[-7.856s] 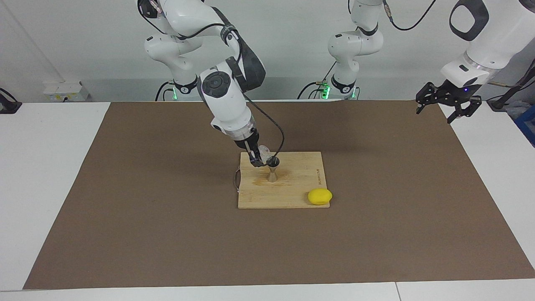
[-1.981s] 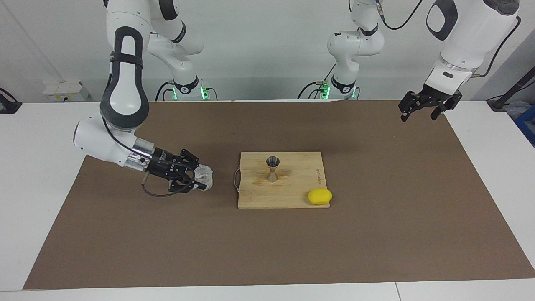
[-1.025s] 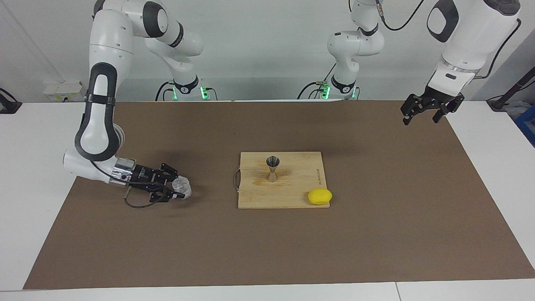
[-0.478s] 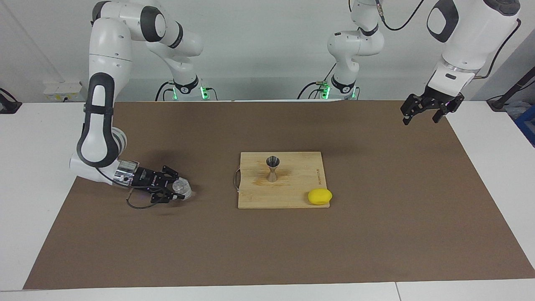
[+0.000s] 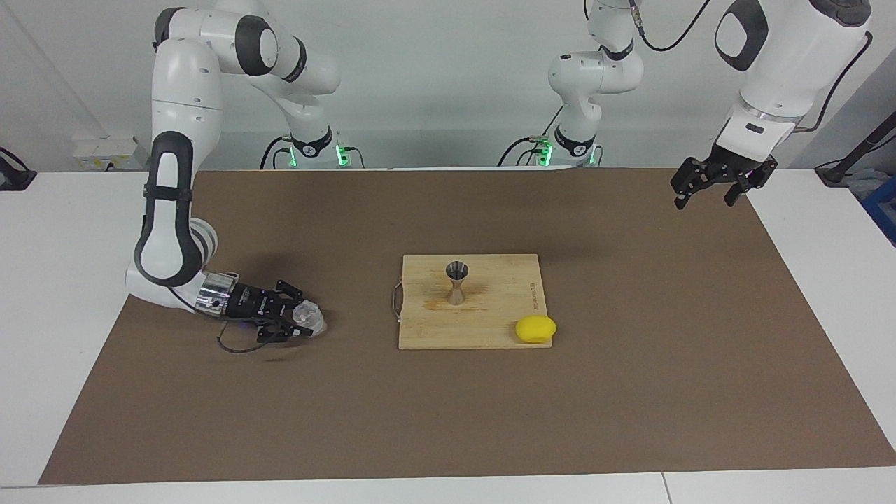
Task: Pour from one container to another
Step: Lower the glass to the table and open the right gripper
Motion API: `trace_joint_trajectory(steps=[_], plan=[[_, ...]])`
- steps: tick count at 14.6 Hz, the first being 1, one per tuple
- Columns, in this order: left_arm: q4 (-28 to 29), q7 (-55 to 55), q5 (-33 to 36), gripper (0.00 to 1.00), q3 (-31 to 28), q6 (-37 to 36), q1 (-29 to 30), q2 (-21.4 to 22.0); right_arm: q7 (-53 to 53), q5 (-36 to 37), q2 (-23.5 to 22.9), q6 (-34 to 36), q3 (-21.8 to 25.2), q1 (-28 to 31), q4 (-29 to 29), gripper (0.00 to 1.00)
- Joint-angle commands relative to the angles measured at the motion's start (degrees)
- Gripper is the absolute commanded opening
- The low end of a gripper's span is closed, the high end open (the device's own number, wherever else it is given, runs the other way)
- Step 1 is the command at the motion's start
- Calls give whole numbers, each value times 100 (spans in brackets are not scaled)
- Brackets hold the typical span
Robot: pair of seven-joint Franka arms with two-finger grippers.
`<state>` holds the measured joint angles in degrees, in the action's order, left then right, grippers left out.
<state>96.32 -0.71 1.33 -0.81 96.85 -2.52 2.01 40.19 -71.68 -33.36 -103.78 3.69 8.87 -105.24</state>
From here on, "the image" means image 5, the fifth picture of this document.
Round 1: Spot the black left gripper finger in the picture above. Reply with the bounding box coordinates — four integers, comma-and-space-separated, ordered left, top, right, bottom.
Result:
671, 157, 716, 211
723, 157, 779, 207

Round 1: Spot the clear glass cup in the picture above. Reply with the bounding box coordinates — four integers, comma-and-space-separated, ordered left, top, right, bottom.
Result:
290, 301, 328, 335

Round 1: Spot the steel double jigger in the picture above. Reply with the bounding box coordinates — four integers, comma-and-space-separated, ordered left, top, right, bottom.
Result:
446, 260, 471, 307

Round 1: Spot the black stand leg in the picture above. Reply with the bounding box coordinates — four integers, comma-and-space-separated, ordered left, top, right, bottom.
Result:
815, 112, 896, 186

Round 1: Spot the clear plastic bag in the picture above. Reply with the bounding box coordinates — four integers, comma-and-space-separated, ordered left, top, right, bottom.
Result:
843, 168, 888, 200

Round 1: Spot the blue plastic crate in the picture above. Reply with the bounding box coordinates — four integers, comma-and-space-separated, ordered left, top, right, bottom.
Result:
861, 175, 896, 246

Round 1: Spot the bamboo cutting board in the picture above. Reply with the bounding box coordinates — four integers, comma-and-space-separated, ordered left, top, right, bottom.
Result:
392, 253, 554, 351

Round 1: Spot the brown paper table mat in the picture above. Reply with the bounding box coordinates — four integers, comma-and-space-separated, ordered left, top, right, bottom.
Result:
38, 167, 896, 485

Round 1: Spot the yellow lemon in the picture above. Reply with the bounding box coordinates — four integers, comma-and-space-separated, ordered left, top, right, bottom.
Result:
516, 315, 558, 345

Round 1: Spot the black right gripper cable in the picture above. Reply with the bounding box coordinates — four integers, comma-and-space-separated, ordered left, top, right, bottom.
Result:
171, 280, 274, 354

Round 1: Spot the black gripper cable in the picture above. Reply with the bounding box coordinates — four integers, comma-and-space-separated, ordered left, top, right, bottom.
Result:
633, 0, 711, 52
171, 280, 274, 354

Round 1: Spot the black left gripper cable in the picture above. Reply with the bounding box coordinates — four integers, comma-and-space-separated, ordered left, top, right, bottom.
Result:
633, 0, 711, 52

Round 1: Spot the black base power cable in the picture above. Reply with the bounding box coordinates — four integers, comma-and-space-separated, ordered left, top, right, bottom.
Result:
498, 136, 543, 167
259, 136, 289, 170

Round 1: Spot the white wall outlet box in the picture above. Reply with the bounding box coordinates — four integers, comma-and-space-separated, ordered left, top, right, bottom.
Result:
72, 135, 151, 171

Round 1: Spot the white wall cable duct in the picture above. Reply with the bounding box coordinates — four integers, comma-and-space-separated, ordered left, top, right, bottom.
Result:
0, 7, 109, 139

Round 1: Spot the black clamp mount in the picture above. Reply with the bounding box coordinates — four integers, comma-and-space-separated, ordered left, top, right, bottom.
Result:
0, 147, 37, 191

